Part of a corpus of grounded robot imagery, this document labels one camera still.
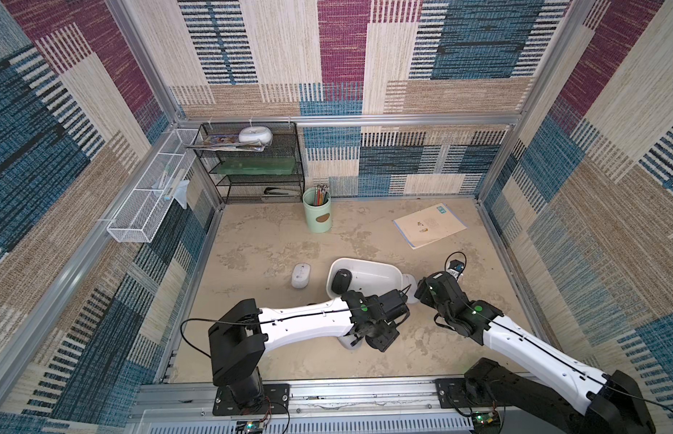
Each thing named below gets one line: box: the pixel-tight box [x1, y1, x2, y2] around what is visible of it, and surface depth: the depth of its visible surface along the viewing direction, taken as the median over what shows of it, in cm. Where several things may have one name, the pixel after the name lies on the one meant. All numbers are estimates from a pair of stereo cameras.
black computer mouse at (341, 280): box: [331, 268, 352, 295], surface depth 96 cm
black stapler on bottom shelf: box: [263, 187, 300, 196], surface depth 113 cm
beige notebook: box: [392, 203, 468, 250], surface depth 114 cm
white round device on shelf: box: [238, 125, 274, 146], surface depth 91 cm
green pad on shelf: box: [210, 156, 296, 176], surface depth 99 cm
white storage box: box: [326, 256, 405, 300], surface depth 96 cm
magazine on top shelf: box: [185, 133, 267, 152], surface depth 82 cm
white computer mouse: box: [291, 262, 312, 290], surface depth 96 cm
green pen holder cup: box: [302, 187, 333, 235], surface depth 104 cm
